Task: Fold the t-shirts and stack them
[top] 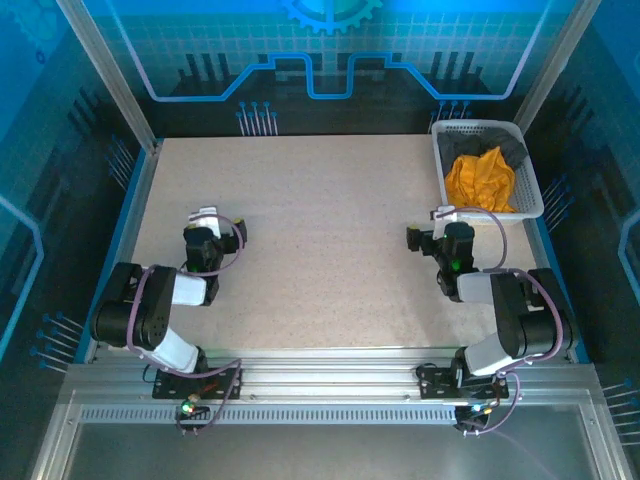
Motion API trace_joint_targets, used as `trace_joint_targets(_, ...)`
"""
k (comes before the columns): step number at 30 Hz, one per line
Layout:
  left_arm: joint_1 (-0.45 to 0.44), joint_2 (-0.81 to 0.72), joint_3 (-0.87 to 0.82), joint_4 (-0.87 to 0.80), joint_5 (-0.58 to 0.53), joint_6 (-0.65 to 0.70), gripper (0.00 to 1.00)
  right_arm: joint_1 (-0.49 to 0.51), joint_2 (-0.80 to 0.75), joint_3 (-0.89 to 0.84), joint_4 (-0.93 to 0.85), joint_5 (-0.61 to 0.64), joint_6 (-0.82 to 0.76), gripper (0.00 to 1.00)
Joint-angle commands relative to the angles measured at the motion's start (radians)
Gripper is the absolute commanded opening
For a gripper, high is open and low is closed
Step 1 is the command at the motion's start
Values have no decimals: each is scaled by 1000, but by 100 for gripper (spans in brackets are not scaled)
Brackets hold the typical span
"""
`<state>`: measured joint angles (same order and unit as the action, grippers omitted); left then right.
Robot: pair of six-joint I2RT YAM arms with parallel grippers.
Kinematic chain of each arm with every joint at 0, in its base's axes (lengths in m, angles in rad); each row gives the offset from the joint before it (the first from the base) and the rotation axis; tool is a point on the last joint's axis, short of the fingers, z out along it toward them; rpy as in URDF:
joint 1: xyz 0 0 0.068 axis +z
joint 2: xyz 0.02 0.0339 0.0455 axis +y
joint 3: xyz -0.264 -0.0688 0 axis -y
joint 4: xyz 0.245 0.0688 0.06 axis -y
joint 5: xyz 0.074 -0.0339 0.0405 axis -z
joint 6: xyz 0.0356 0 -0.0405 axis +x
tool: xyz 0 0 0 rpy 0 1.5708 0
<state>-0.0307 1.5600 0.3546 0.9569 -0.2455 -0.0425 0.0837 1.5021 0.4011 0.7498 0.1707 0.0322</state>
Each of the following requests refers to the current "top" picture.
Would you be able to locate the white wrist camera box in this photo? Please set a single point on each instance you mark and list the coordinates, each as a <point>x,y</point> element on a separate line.
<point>205,220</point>
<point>442,213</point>

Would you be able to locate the aluminium mounting rail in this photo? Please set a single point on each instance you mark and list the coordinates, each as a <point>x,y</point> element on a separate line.
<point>325,372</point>

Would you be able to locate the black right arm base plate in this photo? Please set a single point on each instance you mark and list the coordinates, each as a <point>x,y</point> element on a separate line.
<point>432,382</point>

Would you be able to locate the white perforated plastic basket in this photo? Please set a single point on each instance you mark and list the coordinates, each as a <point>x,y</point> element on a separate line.
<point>527,195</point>

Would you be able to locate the grey metal panel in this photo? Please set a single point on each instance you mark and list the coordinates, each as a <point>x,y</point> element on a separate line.
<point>300,455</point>

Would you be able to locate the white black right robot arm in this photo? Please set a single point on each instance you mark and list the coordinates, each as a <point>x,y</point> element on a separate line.
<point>505,310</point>

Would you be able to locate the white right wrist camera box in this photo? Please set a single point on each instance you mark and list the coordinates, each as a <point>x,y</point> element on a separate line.
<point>442,213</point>

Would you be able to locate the yellow t-shirt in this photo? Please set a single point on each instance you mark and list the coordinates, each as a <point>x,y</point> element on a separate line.
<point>480,180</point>

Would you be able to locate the small LED circuit board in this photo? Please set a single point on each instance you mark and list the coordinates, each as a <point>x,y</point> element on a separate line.
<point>189,407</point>
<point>475,410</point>

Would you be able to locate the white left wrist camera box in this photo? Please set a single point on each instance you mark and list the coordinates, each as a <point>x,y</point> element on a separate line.
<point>205,220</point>

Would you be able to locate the aluminium frame post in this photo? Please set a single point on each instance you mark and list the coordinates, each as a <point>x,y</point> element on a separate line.
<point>555,65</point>
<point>110,75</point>

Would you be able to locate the dark grey t-shirt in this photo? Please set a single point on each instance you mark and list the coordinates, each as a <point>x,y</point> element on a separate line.
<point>515,150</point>

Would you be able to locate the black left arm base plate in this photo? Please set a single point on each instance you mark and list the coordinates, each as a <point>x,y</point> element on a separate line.
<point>170,387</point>

